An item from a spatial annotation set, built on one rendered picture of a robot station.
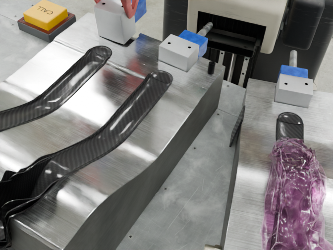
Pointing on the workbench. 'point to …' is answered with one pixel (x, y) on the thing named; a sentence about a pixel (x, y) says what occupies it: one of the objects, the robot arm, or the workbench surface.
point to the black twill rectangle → (237, 126)
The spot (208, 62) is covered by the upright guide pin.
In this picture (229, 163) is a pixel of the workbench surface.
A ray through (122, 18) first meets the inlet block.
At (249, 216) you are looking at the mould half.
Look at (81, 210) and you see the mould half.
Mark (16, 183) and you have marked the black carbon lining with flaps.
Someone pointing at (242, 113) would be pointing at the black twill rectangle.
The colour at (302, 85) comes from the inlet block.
